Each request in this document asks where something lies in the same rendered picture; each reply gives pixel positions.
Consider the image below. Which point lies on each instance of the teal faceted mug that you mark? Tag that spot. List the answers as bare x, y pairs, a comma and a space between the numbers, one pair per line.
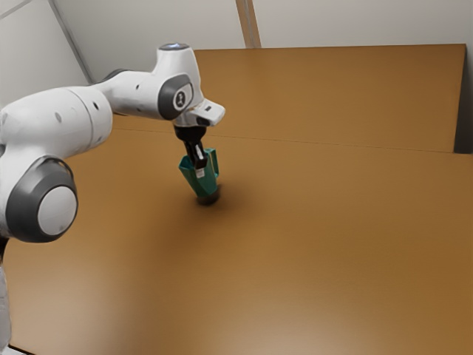
201, 177

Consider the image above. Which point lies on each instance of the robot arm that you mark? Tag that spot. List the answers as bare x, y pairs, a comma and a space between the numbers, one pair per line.
66, 122

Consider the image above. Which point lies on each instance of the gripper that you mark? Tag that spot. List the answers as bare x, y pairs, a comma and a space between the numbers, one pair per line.
189, 133

